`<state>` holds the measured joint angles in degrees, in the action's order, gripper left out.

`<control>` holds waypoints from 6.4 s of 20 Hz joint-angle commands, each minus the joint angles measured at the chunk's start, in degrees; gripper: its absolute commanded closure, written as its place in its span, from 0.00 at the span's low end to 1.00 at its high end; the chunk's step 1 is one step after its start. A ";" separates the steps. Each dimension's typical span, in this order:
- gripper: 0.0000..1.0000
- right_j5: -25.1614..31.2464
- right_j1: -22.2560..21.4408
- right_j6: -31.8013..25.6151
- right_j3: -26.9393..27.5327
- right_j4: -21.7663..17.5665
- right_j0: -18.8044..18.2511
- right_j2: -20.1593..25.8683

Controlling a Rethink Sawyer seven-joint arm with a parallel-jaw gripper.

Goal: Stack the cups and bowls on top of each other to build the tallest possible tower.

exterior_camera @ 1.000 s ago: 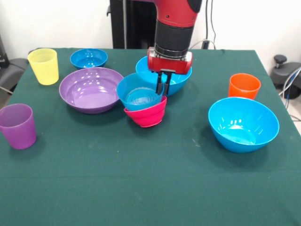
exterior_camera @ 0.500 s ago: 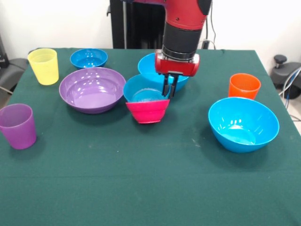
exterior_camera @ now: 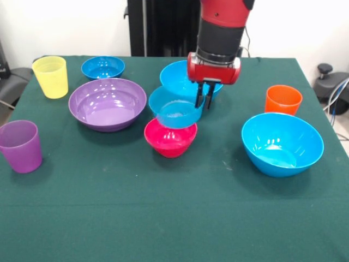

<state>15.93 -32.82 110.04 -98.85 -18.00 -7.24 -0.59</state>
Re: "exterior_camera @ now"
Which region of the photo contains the translucent light blue bowl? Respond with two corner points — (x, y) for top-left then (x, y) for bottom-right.
(148, 85), (205, 129)

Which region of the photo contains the yellow cup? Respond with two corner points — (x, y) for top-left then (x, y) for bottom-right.
(32, 56), (69, 99)

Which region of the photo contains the dark green tablecloth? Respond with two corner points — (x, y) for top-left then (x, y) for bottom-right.
(0, 55), (349, 262)

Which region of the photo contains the bundle of light cables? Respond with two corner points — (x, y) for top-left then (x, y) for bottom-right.
(323, 78), (349, 142)

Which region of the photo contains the large blue bowl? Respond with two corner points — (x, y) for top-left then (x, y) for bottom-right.
(240, 112), (325, 178)
(159, 59), (225, 106)

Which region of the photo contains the grey padded chair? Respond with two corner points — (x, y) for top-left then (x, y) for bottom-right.
(0, 40), (31, 110)

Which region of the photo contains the orange cup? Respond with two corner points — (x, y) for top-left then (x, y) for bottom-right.
(264, 85), (303, 116)

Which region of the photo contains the black wall cable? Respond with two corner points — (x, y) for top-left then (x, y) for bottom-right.
(241, 26), (252, 58)

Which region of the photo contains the dark grey chair base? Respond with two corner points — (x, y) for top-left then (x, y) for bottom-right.
(313, 63), (349, 115)

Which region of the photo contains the purple cup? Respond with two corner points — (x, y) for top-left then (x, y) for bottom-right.
(0, 120), (43, 174)

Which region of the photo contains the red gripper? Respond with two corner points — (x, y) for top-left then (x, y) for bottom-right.
(186, 52), (242, 110)

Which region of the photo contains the wide purple bowl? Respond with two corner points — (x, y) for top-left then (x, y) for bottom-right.
(68, 78), (148, 133)

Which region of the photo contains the small red bowl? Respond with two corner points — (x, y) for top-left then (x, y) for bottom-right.
(143, 117), (198, 159)

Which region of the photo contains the small dark blue bowl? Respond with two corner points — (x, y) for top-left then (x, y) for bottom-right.
(81, 56), (126, 80)

